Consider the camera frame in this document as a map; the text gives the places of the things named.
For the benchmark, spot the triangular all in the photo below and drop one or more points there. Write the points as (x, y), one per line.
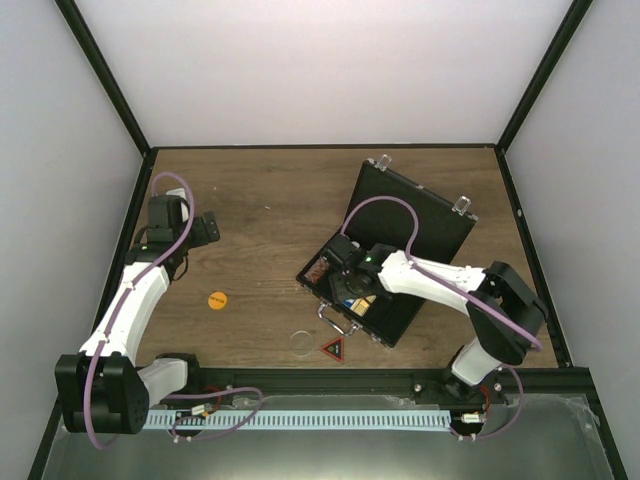
(334, 349)

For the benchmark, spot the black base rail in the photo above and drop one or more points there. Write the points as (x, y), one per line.
(426, 385)

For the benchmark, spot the red black chip stack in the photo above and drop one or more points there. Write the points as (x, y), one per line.
(317, 271)

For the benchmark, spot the black poker case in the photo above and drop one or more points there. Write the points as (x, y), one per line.
(389, 218)

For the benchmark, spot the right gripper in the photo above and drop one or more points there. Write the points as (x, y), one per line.
(341, 291)

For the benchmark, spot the orange big blind button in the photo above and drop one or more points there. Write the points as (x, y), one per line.
(217, 300)

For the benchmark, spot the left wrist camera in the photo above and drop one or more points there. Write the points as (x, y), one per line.
(177, 192)

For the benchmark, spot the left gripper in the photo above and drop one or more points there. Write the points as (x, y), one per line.
(202, 236)

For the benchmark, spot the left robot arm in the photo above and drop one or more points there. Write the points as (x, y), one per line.
(100, 388)

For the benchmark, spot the blue yellow card deck box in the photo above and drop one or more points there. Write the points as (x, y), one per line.
(359, 306)

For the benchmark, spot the clear acrylic dealer puck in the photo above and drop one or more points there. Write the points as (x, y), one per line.
(302, 343)

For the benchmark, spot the light blue slotted cable duct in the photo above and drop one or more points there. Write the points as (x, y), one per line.
(392, 420)

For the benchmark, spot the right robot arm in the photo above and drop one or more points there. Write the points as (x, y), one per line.
(505, 314)

